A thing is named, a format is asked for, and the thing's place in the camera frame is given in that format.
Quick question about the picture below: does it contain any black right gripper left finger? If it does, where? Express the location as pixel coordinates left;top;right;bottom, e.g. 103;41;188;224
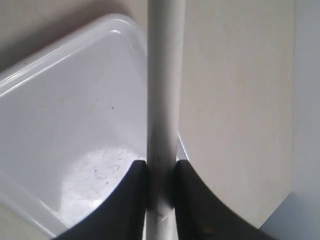
55;160;148;240

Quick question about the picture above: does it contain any white drumstick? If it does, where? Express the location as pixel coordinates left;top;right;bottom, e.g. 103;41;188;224
146;0;186;240

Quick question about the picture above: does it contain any white plastic tray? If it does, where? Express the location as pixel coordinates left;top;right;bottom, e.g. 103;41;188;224
0;13;148;238

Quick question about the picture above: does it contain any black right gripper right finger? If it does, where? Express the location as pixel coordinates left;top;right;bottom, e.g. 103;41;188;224
173;160;272;240

